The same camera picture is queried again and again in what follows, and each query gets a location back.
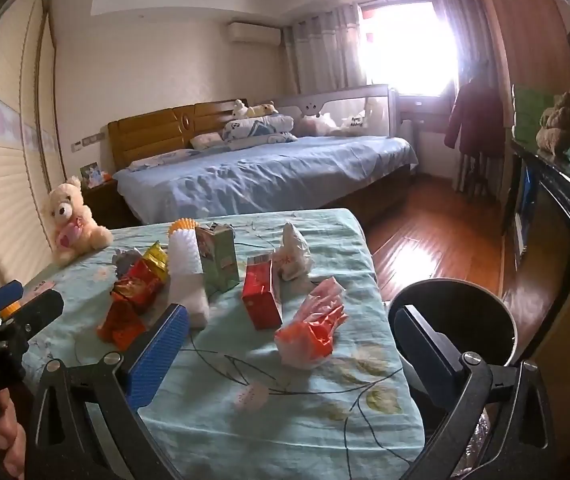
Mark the coat rack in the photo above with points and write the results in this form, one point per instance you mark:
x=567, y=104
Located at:
x=475, y=175

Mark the wooden nightstand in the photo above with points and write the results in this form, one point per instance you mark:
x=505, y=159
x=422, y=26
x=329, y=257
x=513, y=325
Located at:
x=107, y=205

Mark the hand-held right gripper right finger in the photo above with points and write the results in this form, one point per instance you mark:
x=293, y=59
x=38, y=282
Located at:
x=425, y=345

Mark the bed with blue sheet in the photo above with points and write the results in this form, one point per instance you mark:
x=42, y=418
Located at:
x=265, y=175

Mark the silver foil mat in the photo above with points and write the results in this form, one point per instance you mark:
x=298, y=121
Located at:
x=477, y=440

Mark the red snack packet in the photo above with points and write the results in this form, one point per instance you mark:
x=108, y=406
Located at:
x=137, y=285

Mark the gold snack wrapper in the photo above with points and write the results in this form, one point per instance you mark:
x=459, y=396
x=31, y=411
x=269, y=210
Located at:
x=156, y=260

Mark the floral teal bed sheet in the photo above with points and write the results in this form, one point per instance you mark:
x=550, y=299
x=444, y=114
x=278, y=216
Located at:
x=290, y=425

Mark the small white plush toy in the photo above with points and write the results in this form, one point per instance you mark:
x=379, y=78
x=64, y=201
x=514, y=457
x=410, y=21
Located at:
x=354, y=121

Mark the blue cartoon print pillow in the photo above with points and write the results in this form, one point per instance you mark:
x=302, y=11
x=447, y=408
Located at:
x=257, y=126

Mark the floral pillow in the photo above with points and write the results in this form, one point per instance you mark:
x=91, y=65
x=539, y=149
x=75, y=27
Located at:
x=207, y=141

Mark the orange foam net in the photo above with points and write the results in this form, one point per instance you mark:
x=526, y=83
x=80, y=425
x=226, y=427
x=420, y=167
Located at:
x=182, y=225

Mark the grey bed guard rail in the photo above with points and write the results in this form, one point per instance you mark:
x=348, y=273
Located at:
x=335, y=102

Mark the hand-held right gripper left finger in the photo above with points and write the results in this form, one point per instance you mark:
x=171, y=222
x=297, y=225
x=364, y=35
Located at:
x=157, y=355

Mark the person's left hand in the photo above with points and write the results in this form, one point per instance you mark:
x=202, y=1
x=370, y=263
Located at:
x=7, y=435

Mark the window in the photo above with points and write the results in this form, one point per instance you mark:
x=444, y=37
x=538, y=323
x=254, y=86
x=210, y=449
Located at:
x=405, y=45

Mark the brown plush toy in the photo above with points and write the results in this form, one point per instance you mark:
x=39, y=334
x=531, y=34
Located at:
x=562, y=120

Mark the green drink carton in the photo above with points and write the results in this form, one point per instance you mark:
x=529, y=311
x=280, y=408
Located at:
x=217, y=260

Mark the cream teddy bear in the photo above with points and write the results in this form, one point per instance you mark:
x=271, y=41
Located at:
x=72, y=205

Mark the orange-red snack packet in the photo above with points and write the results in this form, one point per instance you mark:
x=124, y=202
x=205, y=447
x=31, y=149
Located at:
x=120, y=325

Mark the tall wooden wardrobe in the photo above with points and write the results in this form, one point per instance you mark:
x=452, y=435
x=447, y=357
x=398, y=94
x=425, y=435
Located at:
x=525, y=45

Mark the red drink carton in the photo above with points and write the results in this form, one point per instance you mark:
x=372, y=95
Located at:
x=260, y=300

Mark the wooden headboard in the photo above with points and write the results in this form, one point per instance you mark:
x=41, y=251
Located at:
x=155, y=130

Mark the cream plush toy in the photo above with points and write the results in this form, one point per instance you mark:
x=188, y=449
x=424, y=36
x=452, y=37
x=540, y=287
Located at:
x=262, y=109

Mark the wall socket panel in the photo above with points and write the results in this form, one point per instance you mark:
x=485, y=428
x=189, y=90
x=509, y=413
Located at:
x=93, y=138

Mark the grey striped curtain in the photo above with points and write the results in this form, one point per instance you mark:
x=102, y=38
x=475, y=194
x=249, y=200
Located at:
x=325, y=50
x=452, y=35

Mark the white louvered wardrobe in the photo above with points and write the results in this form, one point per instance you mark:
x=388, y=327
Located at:
x=5, y=170

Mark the pink and orange plastic bag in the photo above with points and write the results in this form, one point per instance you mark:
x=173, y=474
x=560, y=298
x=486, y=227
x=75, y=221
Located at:
x=310, y=335

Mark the dark red coat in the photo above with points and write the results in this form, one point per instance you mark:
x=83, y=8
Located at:
x=472, y=120

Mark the black television cabinet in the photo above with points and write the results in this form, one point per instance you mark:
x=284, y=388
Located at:
x=560, y=185

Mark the white air conditioner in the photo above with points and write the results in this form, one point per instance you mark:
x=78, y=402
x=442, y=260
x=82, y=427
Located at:
x=255, y=32

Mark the grey paper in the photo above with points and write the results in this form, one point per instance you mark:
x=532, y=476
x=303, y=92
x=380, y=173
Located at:
x=125, y=262

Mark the photo frame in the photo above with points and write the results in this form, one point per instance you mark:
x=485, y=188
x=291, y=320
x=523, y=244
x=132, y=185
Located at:
x=90, y=174

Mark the pink plush toy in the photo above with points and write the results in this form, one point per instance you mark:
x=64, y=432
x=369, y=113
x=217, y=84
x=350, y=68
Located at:
x=317, y=124

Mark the round trash bin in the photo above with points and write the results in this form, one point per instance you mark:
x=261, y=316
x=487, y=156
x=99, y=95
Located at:
x=465, y=310

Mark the light blue pillow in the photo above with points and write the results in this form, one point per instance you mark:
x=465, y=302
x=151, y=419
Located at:
x=265, y=141

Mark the desk under window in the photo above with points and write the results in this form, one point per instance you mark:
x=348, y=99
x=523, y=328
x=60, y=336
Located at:
x=422, y=110

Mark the white plastic bag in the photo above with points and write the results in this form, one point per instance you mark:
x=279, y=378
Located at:
x=292, y=255

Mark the white foam net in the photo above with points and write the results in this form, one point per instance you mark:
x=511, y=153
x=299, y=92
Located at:
x=185, y=280

